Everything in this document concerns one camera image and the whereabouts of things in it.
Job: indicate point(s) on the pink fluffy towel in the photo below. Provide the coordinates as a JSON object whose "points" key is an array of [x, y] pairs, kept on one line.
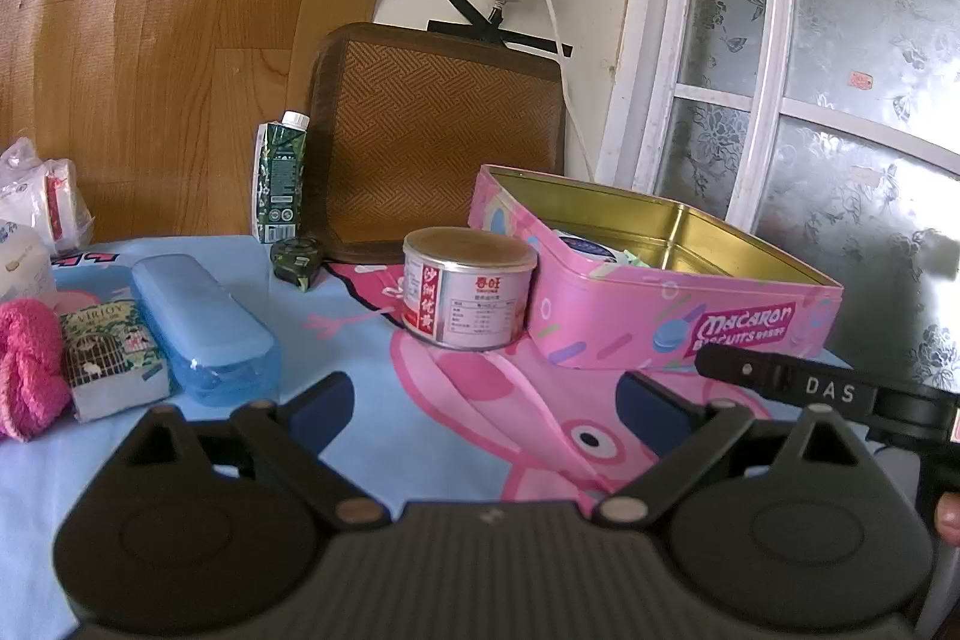
{"points": [[30, 370]]}

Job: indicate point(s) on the blue printed blanket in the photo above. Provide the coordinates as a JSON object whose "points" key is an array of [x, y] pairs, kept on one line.
{"points": [[337, 340]]}

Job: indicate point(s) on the clear plastic bag package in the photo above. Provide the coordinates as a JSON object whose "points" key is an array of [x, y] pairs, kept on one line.
{"points": [[52, 197]]}

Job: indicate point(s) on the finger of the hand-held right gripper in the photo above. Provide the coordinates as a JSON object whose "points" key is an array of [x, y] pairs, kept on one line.
{"points": [[742, 371]]}

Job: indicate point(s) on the pink biscuit tin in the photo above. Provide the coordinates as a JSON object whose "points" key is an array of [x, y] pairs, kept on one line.
{"points": [[637, 310]]}

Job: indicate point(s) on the wood-grain wall sheet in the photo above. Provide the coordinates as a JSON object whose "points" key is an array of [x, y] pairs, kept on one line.
{"points": [[187, 10]]}

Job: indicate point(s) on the white blue packet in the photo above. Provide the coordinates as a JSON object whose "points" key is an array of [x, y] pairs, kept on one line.
{"points": [[589, 246]]}

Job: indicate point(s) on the green drink carton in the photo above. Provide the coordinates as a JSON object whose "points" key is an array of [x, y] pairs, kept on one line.
{"points": [[281, 183]]}

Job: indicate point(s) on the white tissue pack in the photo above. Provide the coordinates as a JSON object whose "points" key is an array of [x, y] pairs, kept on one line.
{"points": [[19, 265]]}

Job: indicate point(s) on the small patterned white box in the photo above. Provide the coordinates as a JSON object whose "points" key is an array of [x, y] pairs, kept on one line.
{"points": [[112, 355]]}

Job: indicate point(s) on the round can with red label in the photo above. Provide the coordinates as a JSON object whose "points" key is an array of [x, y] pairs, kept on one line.
{"points": [[465, 302]]}

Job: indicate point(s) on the blue plastic case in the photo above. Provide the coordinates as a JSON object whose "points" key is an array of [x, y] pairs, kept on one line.
{"points": [[202, 325]]}

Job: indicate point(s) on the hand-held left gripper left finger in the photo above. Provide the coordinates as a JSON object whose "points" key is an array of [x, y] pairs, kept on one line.
{"points": [[322, 401]]}

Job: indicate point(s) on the white framed glass door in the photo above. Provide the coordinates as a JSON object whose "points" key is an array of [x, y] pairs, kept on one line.
{"points": [[847, 85]]}

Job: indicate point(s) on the person's right hand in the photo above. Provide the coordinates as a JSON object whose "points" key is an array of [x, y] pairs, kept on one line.
{"points": [[949, 518]]}

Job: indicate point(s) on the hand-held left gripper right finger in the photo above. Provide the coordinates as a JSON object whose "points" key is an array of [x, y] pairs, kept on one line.
{"points": [[652, 407]]}

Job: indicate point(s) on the brown woven chair cushion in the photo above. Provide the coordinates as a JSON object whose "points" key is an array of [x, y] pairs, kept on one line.
{"points": [[435, 145]]}

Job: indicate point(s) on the green black tape measure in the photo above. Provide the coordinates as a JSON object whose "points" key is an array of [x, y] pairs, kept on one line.
{"points": [[295, 257]]}

